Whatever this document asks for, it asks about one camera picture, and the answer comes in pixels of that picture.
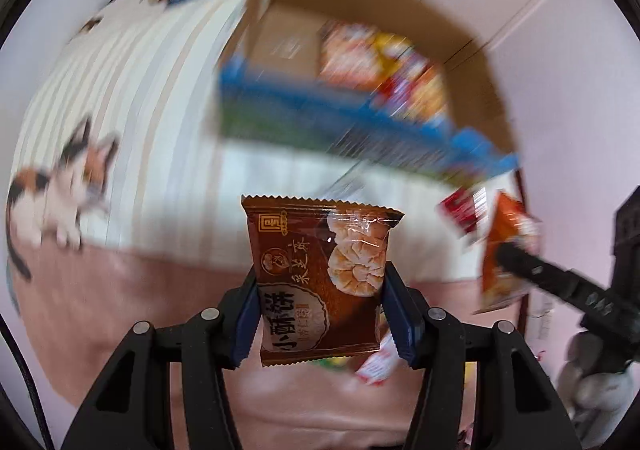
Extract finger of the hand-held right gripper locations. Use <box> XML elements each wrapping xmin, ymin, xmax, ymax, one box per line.
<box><xmin>494</xmin><ymin>241</ymin><xmax>621</xmax><ymax>317</ymax></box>

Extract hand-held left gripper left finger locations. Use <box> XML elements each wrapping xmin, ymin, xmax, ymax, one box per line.
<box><xmin>60</xmin><ymin>272</ymin><xmax>263</xmax><ymax>450</ymax></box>

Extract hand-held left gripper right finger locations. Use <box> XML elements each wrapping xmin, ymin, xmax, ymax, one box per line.
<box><xmin>382</xmin><ymin>262</ymin><xmax>583</xmax><ymax>450</ymax></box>

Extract orange-brown snack packet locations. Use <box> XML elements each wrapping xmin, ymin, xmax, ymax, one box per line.
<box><xmin>472</xmin><ymin>190</ymin><xmax>543</xmax><ymax>315</ymax></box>

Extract brown snack packet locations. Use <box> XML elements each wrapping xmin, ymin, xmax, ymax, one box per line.
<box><xmin>241</xmin><ymin>195</ymin><xmax>405</xmax><ymax>367</ymax></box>

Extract cardboard box with blue print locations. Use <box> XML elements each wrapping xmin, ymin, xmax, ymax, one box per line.
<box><xmin>217</xmin><ymin>0</ymin><xmax>521</xmax><ymax>181</ymax></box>

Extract small red white packet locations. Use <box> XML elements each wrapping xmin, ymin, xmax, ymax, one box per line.
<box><xmin>355</xmin><ymin>332</ymin><xmax>401</xmax><ymax>388</ymax></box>

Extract red and white snack packet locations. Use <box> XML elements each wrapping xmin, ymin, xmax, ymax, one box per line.
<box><xmin>439</xmin><ymin>187</ymin><xmax>488</xmax><ymax>246</ymax></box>

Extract grey plush toy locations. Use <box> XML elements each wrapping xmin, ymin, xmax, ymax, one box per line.
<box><xmin>557</xmin><ymin>330</ymin><xmax>636</xmax><ymax>448</ymax></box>

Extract striped cat blanket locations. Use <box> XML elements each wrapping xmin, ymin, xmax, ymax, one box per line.
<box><xmin>5</xmin><ymin>0</ymin><xmax>531</xmax><ymax>450</ymax></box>

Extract orange cartoon snack packet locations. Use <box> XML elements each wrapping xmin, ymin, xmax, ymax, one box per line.
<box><xmin>317</xmin><ymin>20</ymin><xmax>386</xmax><ymax>88</ymax></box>

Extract yellow snack packet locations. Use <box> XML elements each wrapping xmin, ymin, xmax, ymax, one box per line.
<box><xmin>375</xmin><ymin>30</ymin><xmax>416</xmax><ymax>76</ymax></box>

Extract black cable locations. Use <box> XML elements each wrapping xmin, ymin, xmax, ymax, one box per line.
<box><xmin>0</xmin><ymin>315</ymin><xmax>56</xmax><ymax>450</ymax></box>

